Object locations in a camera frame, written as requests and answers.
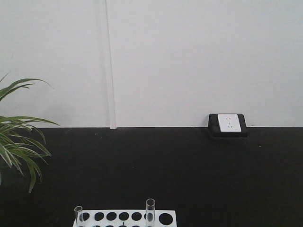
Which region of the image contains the tall glass test tube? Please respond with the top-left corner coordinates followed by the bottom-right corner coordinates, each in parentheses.
top-left (145, 198), bottom-right (156, 227)

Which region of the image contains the short glass test tube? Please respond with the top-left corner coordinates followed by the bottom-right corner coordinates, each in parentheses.
top-left (74, 206), bottom-right (83, 227)

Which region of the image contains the white wall socket black base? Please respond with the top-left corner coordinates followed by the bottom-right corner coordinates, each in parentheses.
top-left (207, 113), bottom-right (248, 139)

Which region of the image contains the green potted plant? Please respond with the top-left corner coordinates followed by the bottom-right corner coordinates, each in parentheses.
top-left (0, 73), bottom-right (60, 193)

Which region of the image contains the white test tube rack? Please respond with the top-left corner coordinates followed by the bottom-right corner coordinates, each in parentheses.
top-left (82, 210), bottom-right (177, 227)

